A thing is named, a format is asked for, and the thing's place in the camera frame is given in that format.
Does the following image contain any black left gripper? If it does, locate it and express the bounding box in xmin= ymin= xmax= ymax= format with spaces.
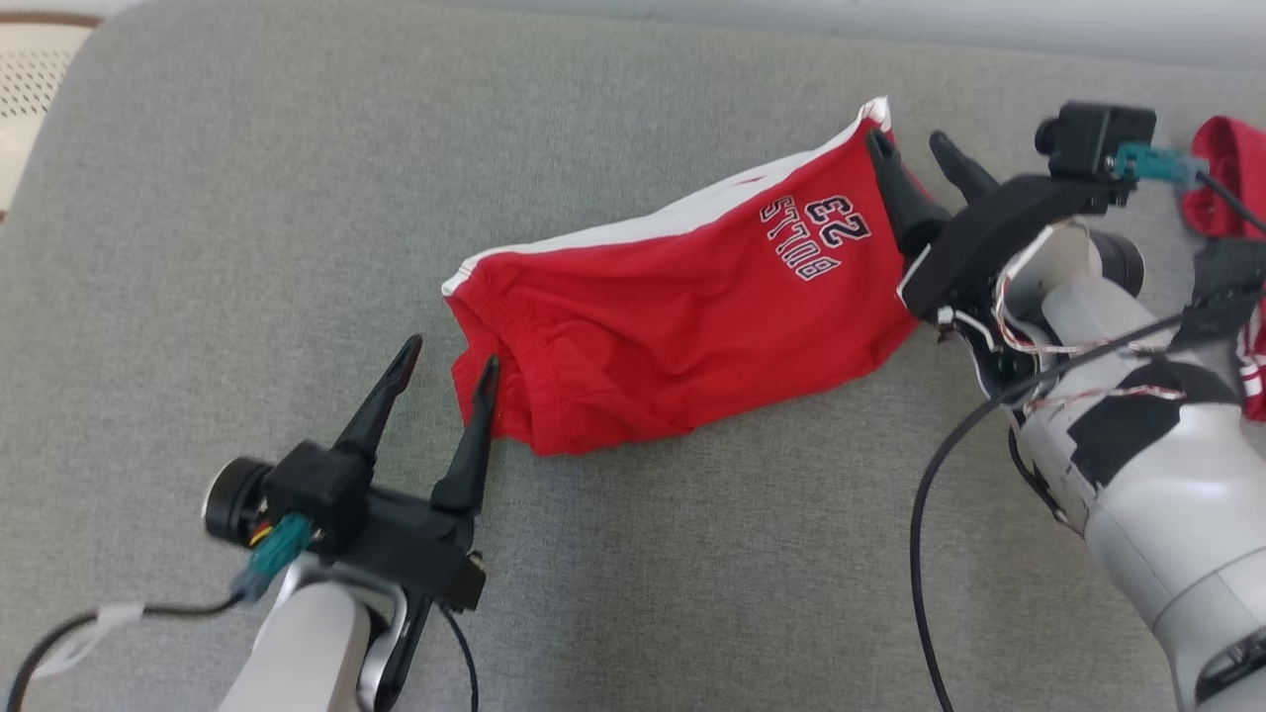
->
xmin=331 ymin=334 xmax=502 ymax=712

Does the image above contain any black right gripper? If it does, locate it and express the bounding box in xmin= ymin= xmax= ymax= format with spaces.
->
xmin=866 ymin=129 xmax=1134 ymax=322

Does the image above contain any red shorts white side panel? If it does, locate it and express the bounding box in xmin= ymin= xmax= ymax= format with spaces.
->
xmin=441 ymin=96 xmax=926 ymax=458

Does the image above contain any red jersey number 23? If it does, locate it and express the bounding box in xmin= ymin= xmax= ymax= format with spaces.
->
xmin=1180 ymin=116 xmax=1266 ymax=423

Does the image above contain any beige perforated laundry basket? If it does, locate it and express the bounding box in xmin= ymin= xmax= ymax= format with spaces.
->
xmin=0 ymin=10 xmax=103 ymax=221

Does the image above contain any left camera cable teal plug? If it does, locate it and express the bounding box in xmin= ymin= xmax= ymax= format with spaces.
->
xmin=0 ymin=512 xmax=316 ymax=712

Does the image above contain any camera cable teal plug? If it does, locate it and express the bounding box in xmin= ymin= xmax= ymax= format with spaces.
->
xmin=910 ymin=143 xmax=1266 ymax=712
xmin=0 ymin=512 xmax=316 ymax=712

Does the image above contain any right camera cable teal plug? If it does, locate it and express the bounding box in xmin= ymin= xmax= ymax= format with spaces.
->
xmin=910 ymin=143 xmax=1266 ymax=712

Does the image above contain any thin black left gripper cable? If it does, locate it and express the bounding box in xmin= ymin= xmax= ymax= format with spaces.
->
xmin=435 ymin=603 xmax=482 ymax=712

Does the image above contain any white paper cable tag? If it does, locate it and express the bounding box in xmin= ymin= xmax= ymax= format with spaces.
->
xmin=35 ymin=602 xmax=146 ymax=679

